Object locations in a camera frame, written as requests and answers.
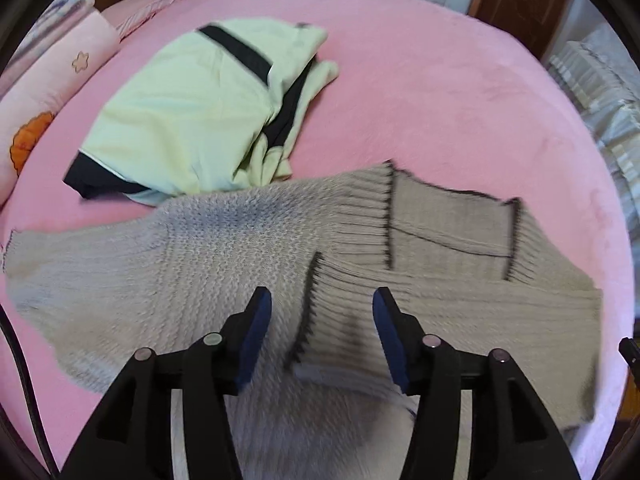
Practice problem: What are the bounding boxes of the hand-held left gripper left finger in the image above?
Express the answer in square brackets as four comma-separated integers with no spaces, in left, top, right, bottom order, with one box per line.
[60,286,273,480]

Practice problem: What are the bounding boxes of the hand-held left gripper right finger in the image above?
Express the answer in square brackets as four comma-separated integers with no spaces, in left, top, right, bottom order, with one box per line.
[372,286,582,480]

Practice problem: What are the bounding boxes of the beige knit sweater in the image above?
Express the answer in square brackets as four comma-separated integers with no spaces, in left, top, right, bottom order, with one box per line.
[2,160,603,480]

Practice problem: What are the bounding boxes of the light green black-trimmed jacket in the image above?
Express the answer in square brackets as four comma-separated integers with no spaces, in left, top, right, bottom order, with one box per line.
[62,17,341,207]

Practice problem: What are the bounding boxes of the pink bed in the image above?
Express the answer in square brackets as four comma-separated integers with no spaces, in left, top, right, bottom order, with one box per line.
[0,0,636,480]

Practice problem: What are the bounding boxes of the pink flower print pillow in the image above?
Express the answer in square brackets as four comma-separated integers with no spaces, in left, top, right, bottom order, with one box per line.
[0,10,121,206]

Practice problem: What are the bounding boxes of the pink striped pillow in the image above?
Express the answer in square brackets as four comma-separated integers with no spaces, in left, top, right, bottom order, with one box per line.
[117,0,187,41]

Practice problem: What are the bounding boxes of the brown wooden door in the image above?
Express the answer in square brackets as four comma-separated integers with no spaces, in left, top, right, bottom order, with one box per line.
[467,0,576,61]

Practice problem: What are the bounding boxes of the striped folded quilt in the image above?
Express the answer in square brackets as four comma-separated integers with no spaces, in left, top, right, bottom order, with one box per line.
[10,0,96,61]

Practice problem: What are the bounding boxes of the black cable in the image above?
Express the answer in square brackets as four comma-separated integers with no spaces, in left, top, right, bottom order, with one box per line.
[0,305,61,476]

